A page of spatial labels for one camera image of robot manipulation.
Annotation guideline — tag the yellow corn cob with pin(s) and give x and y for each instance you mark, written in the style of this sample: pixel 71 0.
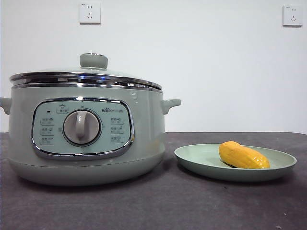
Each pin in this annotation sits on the yellow corn cob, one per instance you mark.
pixel 239 155

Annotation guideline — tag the pale green electric steamer pot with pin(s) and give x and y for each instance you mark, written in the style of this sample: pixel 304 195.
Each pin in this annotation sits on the pale green electric steamer pot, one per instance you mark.
pixel 148 134

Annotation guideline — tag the white wall socket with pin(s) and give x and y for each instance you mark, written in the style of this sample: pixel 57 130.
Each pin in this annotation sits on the white wall socket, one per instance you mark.
pixel 292 15
pixel 90 13

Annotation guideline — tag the pale green round plate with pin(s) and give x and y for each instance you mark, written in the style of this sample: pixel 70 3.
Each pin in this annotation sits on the pale green round plate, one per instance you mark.
pixel 235 175

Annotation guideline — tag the glass lid with green knob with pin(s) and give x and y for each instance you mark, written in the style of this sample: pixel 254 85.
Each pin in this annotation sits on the glass lid with green knob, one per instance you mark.
pixel 93 61

